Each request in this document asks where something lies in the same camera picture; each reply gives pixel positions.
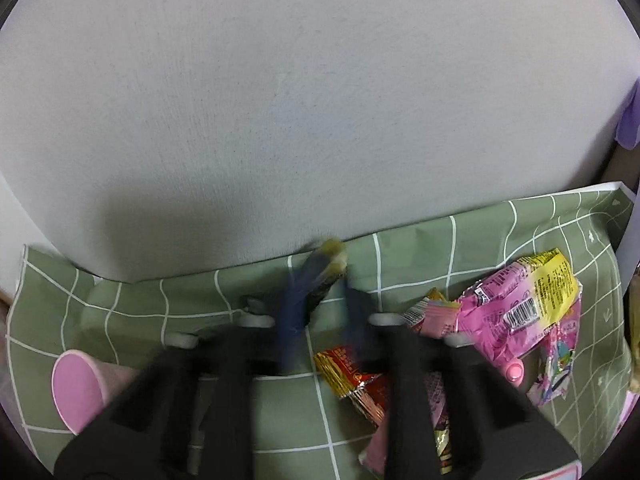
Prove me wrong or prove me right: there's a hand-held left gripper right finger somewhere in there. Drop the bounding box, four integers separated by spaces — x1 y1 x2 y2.
344 280 581 480

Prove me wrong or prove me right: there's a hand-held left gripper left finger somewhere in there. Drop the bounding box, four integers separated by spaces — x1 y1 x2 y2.
54 260 315 480

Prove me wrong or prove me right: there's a yellow red snack wrapper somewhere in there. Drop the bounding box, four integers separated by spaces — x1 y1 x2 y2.
314 345 456 478

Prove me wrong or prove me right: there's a black yellow wrapper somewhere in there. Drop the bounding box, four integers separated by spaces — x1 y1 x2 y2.
300 239 349 321

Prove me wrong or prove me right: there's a small pink barcode wrapper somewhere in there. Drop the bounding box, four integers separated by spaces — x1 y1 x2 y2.
404 287 463 341

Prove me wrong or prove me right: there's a pink yellow wrapper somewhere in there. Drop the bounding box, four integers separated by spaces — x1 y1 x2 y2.
457 249 585 406

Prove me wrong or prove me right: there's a green checked tablecloth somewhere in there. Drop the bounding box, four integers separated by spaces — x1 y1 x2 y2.
5 182 633 480

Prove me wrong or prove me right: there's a pink cup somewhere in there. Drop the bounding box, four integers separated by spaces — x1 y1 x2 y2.
50 349 146 436

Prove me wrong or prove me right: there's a pink floral blanket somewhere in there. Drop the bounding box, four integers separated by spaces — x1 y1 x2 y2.
612 390 640 441

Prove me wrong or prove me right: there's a purple pillow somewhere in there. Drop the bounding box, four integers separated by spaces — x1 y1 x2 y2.
615 77 640 150

